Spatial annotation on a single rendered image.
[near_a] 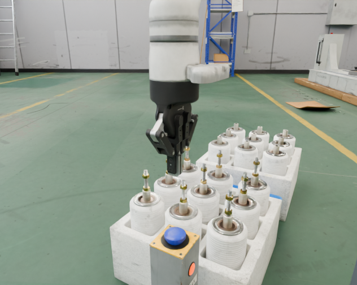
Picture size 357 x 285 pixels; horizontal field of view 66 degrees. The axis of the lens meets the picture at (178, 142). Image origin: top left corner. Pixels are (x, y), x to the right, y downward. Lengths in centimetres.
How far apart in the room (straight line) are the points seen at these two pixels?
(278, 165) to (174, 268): 71
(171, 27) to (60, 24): 712
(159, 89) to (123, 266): 59
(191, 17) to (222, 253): 50
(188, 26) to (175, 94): 9
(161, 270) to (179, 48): 39
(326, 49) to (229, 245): 455
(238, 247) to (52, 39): 719
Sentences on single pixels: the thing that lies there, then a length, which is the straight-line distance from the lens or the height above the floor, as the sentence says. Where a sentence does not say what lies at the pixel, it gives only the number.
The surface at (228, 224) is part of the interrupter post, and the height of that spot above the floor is 26.
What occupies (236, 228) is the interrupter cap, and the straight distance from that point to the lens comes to 69.
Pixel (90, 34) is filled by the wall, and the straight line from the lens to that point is 722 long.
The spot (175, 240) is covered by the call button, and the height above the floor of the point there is 33.
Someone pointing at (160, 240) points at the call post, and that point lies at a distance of 54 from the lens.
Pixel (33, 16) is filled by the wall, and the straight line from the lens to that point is 777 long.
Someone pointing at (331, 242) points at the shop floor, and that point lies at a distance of 116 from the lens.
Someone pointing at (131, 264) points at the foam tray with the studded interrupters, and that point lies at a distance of 84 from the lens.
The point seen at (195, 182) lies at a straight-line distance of 95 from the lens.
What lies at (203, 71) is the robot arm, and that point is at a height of 63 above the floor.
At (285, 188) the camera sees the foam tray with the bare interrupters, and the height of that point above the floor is 14.
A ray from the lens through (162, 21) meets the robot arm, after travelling 39.
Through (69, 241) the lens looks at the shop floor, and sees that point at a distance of 111.
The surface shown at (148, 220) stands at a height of 22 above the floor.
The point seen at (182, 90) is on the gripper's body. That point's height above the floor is 60.
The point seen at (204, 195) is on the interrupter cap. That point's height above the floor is 25.
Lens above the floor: 66
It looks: 20 degrees down
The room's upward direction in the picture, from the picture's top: straight up
